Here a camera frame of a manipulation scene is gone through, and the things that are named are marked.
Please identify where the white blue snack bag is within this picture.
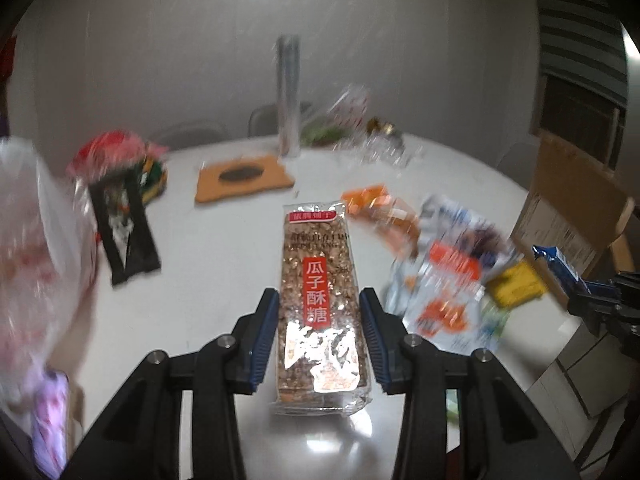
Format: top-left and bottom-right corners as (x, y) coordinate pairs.
(418, 194), (521, 283)

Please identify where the clear dotted plastic bag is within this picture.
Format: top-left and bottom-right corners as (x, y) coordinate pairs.
(300, 84), (425, 168)

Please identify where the orange cork coaster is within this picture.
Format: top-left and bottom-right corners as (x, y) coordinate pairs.
(194, 155), (295, 204)

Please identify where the sunflower seed brittle pack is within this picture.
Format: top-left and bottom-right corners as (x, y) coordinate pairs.
(273, 200), (371, 416)

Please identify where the yellow snack pack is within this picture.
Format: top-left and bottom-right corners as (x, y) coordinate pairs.
(486, 260), (548, 310)

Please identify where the gold crumpled wrapper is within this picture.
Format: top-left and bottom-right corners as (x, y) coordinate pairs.
(366, 117), (402, 144)

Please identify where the brown cardboard box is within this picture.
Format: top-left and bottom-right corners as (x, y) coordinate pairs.
(511, 131), (636, 306)

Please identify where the red green snack bag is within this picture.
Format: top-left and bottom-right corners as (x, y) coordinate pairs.
(65, 130), (168, 204)

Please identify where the pink white plastic bag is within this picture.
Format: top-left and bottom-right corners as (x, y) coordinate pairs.
(1, 138), (96, 406)

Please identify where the white red snack bag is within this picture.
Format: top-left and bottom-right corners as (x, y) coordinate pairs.
(384, 242), (504, 356)

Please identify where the clear plastic roll tube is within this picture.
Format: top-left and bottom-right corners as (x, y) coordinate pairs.
(276, 35), (300, 158)

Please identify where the orange clear snack pouch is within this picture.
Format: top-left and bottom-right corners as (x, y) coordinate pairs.
(341, 184), (420, 259)

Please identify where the grey chair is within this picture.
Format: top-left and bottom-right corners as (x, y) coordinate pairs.
(246, 102), (314, 139)

